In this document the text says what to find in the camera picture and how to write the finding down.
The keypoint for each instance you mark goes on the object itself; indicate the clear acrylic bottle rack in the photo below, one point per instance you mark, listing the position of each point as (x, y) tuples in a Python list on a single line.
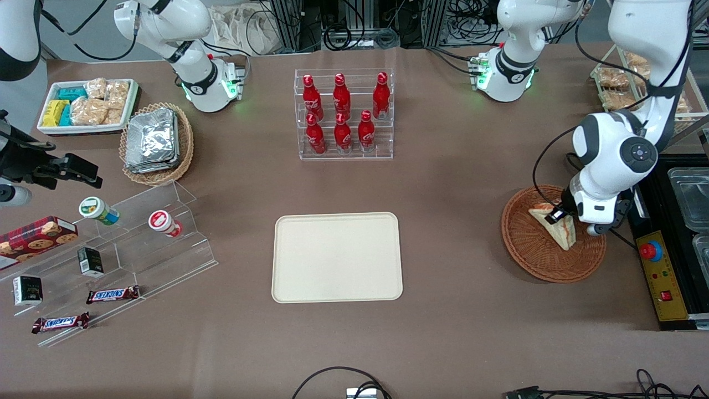
[(354, 156)]

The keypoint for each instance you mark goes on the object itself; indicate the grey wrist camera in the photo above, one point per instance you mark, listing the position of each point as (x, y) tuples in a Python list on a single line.
[(14, 195), (596, 229)]

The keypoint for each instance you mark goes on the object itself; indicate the red tartan cookie box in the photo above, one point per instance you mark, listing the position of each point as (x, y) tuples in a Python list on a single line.
[(33, 241)]

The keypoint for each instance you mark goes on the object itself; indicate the triangle sandwich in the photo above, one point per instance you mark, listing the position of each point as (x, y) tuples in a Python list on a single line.
[(562, 233)]

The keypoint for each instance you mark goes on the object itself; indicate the silver foil packet stack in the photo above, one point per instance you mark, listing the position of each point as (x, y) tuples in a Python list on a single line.
[(150, 138)]

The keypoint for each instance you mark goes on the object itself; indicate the oval light wicker basket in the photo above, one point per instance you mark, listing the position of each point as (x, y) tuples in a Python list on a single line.
[(185, 149)]

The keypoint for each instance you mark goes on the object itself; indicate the yellow snack packet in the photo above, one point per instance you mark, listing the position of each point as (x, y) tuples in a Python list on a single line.
[(54, 112)]

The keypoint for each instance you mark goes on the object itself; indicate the grey metal bar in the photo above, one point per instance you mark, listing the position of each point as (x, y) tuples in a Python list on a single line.
[(689, 133)]

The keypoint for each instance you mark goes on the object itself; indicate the red cola bottle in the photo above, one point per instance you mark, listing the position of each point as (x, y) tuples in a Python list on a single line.
[(315, 138), (312, 100), (342, 98), (342, 137), (366, 134), (381, 97)]

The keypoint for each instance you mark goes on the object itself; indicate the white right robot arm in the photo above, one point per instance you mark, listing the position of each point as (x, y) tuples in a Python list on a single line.
[(196, 83)]

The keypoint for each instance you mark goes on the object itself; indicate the small grey device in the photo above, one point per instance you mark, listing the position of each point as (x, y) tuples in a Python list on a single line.
[(361, 394)]

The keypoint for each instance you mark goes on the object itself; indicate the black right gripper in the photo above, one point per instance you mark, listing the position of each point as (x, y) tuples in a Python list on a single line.
[(23, 160)]

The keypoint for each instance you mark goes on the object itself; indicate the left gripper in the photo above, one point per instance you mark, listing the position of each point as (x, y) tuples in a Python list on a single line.
[(566, 199)]

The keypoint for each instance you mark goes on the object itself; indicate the white rectangular snack tray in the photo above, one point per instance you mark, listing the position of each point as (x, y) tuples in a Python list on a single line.
[(83, 129)]

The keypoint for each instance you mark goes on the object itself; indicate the brown Snickers bar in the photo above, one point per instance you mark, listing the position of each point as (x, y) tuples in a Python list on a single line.
[(112, 295), (61, 322)]

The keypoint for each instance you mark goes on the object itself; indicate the green lid cup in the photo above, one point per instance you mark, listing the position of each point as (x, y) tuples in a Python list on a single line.
[(97, 210)]

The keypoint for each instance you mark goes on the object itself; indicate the teal snack packet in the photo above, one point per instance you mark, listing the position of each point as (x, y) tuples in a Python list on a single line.
[(72, 93), (66, 115)]

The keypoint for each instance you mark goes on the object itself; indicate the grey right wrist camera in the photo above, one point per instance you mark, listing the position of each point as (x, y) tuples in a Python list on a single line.
[(14, 195)]

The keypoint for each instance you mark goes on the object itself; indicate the black yellow control box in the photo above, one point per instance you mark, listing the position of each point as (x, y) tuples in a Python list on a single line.
[(682, 260)]

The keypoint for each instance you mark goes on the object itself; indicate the round brown wicker basket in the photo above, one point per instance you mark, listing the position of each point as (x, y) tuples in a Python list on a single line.
[(532, 249)]

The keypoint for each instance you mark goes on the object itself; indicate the beige cloth bag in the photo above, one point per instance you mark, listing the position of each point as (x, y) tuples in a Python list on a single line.
[(243, 27)]

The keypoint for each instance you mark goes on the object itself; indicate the clear acrylic stepped display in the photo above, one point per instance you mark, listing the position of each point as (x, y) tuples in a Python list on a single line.
[(144, 260)]

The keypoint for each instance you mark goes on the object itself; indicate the beige plastic tray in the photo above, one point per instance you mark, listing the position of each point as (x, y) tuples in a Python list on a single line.
[(335, 257)]

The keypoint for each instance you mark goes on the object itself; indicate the clear rice cracker bag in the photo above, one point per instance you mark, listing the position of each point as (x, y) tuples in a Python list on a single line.
[(96, 88), (117, 94), (114, 116), (88, 111)]

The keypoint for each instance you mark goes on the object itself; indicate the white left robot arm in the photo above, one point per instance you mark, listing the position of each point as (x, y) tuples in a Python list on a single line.
[(609, 149)]

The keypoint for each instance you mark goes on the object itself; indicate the aluminium frame post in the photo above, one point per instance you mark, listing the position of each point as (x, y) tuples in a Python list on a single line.
[(435, 22), (285, 25)]

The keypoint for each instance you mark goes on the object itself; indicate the clear plastic container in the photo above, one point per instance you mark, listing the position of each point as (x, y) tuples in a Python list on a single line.
[(692, 194), (703, 255)]

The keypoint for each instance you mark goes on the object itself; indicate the bagged fried snack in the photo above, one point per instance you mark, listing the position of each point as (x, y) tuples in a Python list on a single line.
[(637, 75), (612, 77), (620, 100), (682, 105), (632, 59)]

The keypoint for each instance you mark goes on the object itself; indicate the small black box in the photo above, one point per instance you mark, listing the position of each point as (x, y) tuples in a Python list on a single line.
[(27, 290), (90, 261)]

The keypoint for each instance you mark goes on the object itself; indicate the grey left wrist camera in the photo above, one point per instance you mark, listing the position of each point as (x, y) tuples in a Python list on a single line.
[(596, 229)]

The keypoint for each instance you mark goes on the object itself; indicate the red lid cup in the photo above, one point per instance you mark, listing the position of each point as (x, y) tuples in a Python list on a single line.
[(163, 223)]

